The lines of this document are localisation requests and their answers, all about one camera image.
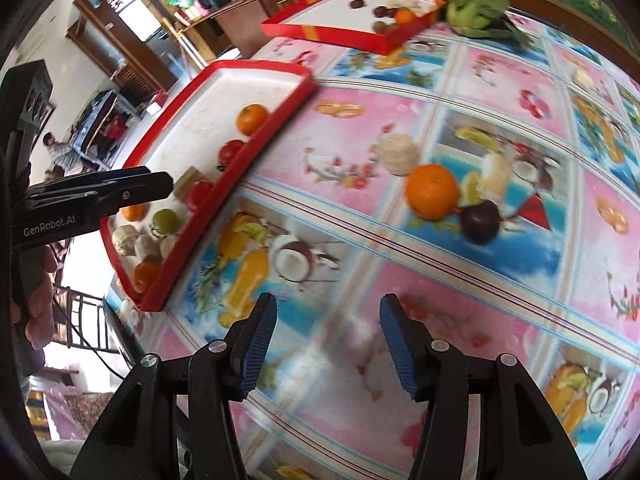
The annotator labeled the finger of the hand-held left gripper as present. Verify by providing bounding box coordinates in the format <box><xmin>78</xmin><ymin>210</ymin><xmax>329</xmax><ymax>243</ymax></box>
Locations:
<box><xmin>27</xmin><ymin>171</ymin><xmax>174</xmax><ymax>222</ymax></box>
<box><xmin>30</xmin><ymin>166</ymin><xmax>151</xmax><ymax>195</ymax></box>

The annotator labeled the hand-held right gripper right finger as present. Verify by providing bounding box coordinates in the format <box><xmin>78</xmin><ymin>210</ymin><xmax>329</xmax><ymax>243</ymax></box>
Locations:
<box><xmin>379</xmin><ymin>293</ymin><xmax>588</xmax><ymax>480</ymax></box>

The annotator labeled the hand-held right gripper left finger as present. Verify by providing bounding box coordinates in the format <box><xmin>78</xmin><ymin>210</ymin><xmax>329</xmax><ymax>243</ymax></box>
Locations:
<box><xmin>67</xmin><ymin>292</ymin><xmax>278</xmax><ymax>480</ymax></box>

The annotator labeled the green round fruit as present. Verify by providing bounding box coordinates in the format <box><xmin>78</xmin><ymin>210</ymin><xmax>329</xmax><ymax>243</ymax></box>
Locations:
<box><xmin>151</xmin><ymin>208</ymin><xmax>180</xmax><ymax>235</ymax></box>

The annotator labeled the large red tray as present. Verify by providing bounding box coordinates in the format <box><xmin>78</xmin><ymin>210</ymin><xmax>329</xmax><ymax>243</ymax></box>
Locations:
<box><xmin>99</xmin><ymin>60</ymin><xmax>318</xmax><ymax>312</ymax></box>

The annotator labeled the person's left hand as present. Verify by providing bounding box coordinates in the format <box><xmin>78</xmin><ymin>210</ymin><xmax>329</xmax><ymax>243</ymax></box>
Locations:
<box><xmin>11</xmin><ymin>247</ymin><xmax>59</xmax><ymax>345</ymax></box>

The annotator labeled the dining table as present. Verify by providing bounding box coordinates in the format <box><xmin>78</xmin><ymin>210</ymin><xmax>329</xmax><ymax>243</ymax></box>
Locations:
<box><xmin>72</xmin><ymin>90</ymin><xmax>143</xmax><ymax>161</ymax></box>

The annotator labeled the wooden display cabinet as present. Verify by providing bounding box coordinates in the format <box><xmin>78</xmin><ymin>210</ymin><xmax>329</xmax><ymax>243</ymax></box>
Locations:
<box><xmin>67</xmin><ymin>0</ymin><xmax>178</xmax><ymax>96</ymax></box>

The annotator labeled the wooden chair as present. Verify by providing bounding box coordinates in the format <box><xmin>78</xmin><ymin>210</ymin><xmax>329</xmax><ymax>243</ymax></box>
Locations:
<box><xmin>50</xmin><ymin>285</ymin><xmax>108</xmax><ymax>351</ymax></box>

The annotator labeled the fruit print tablecloth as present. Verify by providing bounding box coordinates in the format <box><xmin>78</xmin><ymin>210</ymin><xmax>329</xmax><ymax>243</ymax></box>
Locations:
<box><xmin>102</xmin><ymin>0</ymin><xmax>640</xmax><ymax>480</ymax></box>

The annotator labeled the narrow red tray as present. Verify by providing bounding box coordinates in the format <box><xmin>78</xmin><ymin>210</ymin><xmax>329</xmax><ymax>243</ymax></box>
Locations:
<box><xmin>261</xmin><ymin>0</ymin><xmax>447</xmax><ymax>56</ymax></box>

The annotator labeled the green leafy vegetable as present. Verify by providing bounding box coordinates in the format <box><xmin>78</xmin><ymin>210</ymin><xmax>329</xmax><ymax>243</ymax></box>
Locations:
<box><xmin>427</xmin><ymin>0</ymin><xmax>531</xmax><ymax>43</ymax></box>

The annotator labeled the black cable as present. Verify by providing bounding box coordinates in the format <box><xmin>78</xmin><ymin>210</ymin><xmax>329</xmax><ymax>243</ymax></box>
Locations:
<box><xmin>52</xmin><ymin>305</ymin><xmax>131</xmax><ymax>381</ymax></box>

